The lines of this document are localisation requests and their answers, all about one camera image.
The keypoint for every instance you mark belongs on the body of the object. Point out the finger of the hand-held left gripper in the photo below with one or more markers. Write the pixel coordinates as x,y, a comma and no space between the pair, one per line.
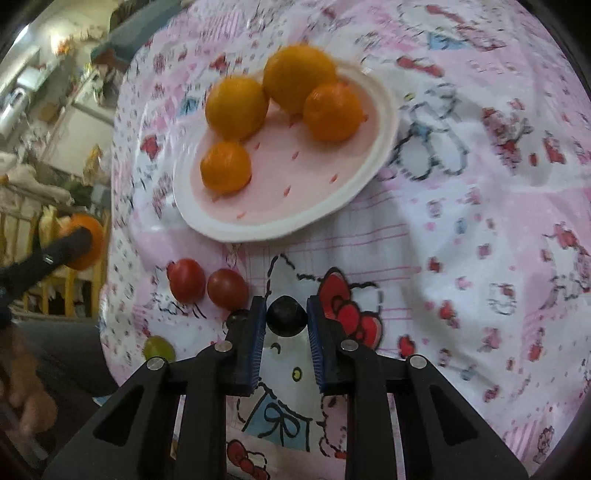
55,251

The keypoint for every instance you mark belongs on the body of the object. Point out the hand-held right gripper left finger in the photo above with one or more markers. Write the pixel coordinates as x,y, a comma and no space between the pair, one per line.
251,350

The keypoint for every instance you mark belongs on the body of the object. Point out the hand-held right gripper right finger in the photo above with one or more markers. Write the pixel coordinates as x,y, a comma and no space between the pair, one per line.
323,350

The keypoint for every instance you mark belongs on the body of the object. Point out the small tangerine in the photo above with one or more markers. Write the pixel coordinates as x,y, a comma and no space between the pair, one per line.
226,166
332,112
90,240

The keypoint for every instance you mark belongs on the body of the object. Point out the dark grape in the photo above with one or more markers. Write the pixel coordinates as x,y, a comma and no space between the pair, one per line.
235,318
286,316

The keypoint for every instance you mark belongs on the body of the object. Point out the dark red cherry tomato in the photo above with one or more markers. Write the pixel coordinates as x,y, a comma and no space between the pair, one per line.
226,288

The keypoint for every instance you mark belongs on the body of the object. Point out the green cherry tomato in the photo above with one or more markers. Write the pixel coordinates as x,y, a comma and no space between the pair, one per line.
159,348

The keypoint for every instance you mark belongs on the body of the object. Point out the pink strawberry-print plate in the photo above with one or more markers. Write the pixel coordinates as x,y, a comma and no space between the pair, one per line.
286,184

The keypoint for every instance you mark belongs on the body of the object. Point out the large orange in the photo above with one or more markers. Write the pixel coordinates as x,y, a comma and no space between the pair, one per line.
300,76
236,107

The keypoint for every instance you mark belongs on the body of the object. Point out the person's left hand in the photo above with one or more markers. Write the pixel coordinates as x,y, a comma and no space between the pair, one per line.
27,397

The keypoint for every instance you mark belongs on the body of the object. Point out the yellow wooden chair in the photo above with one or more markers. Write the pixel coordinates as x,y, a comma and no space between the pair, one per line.
46,288

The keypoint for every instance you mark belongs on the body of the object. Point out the person's grey trousers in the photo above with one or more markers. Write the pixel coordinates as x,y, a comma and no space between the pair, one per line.
69,355

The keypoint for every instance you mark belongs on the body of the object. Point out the pink cartoon printed blanket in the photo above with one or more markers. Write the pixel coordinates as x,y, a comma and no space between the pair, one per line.
461,207

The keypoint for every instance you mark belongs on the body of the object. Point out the blue cloth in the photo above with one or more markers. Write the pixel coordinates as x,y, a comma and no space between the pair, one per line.
115,46

